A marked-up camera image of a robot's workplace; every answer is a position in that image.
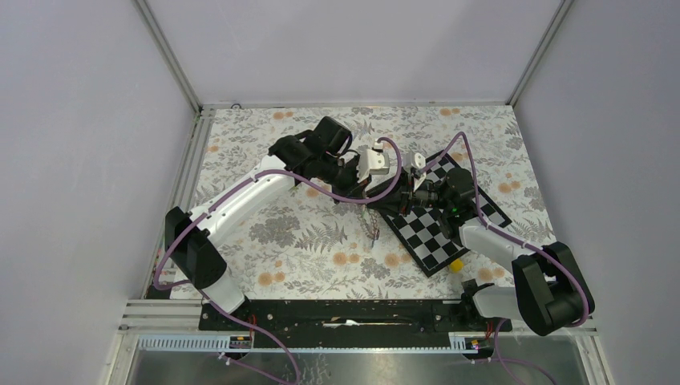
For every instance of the slotted cable duct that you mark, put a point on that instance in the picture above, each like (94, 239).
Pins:
(242, 344)

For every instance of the floral patterned mat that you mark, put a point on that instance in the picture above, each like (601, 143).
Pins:
(304, 246)

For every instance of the aluminium frame post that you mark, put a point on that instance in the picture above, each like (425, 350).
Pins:
(159, 38)
(541, 49)

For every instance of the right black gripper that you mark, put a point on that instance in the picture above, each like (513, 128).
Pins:
(395, 202)

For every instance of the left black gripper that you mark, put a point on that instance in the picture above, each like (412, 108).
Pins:
(353, 189)

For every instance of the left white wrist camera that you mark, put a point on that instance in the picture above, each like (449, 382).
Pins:
(372, 161)

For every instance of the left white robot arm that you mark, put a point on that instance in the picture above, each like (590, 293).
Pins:
(192, 238)

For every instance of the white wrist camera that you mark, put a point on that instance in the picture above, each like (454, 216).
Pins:
(414, 163)
(372, 161)

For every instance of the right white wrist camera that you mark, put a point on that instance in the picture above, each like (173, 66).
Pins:
(414, 163)

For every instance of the yellow cube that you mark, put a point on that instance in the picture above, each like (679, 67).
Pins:
(456, 266)

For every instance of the left aluminium frame post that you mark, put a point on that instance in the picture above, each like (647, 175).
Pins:
(159, 38)

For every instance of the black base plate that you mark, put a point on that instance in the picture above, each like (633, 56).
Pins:
(352, 323)

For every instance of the right aluminium frame post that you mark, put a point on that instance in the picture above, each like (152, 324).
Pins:
(541, 49)

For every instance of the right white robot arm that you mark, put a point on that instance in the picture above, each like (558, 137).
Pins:
(549, 291)

